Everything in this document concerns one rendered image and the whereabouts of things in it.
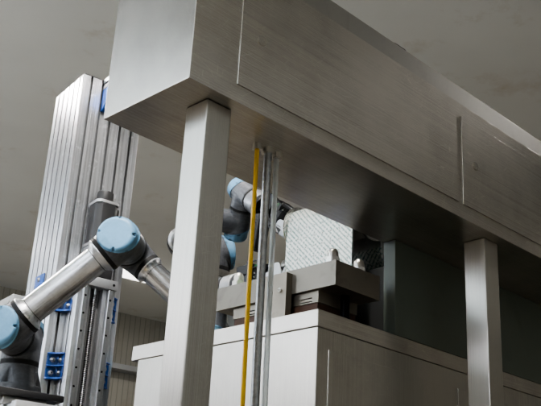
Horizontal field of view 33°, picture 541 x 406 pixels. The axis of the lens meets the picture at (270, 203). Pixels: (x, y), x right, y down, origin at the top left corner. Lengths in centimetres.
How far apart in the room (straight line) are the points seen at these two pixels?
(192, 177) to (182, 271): 17
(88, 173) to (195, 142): 172
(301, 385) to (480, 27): 358
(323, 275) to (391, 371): 28
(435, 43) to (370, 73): 343
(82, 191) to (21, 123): 349
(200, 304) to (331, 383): 56
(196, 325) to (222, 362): 69
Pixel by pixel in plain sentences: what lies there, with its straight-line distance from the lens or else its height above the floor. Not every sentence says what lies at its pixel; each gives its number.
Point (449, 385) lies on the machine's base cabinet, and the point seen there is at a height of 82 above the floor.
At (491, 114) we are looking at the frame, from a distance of 278.
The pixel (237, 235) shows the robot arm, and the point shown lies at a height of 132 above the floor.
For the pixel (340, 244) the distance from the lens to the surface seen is 239.
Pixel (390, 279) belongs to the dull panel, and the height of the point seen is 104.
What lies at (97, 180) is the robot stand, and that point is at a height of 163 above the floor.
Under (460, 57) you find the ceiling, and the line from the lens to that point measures 559.
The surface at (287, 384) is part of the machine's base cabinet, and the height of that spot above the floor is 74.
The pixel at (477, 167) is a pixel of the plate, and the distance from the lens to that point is 228.
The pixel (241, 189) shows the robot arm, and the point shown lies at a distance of 281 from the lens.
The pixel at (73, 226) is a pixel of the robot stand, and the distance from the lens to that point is 326.
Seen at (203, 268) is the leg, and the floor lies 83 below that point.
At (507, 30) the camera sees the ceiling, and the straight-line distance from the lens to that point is 537.
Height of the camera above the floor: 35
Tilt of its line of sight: 22 degrees up
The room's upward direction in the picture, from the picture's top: 3 degrees clockwise
